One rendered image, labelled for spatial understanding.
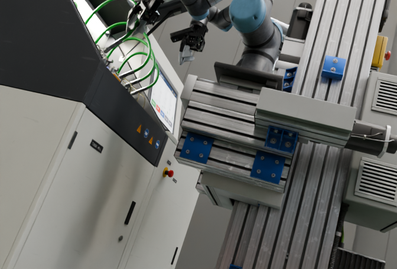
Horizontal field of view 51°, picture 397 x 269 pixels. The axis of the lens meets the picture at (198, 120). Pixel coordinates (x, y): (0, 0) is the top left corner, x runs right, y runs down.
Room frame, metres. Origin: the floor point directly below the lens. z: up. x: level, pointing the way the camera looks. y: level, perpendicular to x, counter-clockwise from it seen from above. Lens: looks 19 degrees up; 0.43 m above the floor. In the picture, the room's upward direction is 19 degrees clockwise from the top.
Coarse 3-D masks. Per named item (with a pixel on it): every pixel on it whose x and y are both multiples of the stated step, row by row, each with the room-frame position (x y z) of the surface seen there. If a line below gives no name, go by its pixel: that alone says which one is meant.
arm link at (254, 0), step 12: (240, 0) 1.12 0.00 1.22; (252, 0) 1.10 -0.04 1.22; (264, 0) 1.12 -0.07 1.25; (240, 12) 1.12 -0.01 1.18; (252, 12) 1.10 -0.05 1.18; (264, 12) 1.11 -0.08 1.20; (240, 24) 1.13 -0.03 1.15; (252, 24) 1.12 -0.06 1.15; (264, 24) 1.14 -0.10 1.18; (240, 36) 1.21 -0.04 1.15; (252, 36) 1.17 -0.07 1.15; (264, 36) 1.18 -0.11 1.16
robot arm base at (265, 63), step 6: (246, 54) 1.25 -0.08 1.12; (252, 54) 1.24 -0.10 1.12; (258, 54) 1.23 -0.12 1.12; (264, 54) 1.23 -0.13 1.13; (240, 60) 1.26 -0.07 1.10; (246, 60) 1.23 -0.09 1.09; (252, 60) 1.23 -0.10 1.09; (258, 60) 1.22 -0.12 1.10; (264, 60) 1.23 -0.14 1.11; (270, 60) 1.24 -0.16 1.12; (240, 66) 1.23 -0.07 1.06; (246, 66) 1.22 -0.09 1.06; (252, 66) 1.22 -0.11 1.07; (258, 66) 1.22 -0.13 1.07; (264, 66) 1.22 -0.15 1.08; (270, 66) 1.24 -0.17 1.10; (270, 72) 1.24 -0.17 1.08
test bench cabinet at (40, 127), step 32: (0, 96) 1.43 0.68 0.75; (32, 96) 1.38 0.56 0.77; (0, 128) 1.41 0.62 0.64; (32, 128) 1.36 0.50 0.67; (64, 128) 1.31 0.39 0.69; (0, 160) 1.38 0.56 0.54; (32, 160) 1.34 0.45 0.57; (0, 192) 1.36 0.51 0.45; (32, 192) 1.32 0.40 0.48; (0, 224) 1.34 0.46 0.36; (0, 256) 1.32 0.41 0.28
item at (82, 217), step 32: (96, 128) 1.42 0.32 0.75; (64, 160) 1.34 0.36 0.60; (96, 160) 1.50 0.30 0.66; (128, 160) 1.69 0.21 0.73; (64, 192) 1.40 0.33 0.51; (96, 192) 1.57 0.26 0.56; (128, 192) 1.79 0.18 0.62; (32, 224) 1.33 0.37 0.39; (64, 224) 1.47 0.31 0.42; (96, 224) 1.65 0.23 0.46; (128, 224) 1.88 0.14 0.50; (32, 256) 1.39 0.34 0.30; (64, 256) 1.54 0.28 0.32; (96, 256) 1.73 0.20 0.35
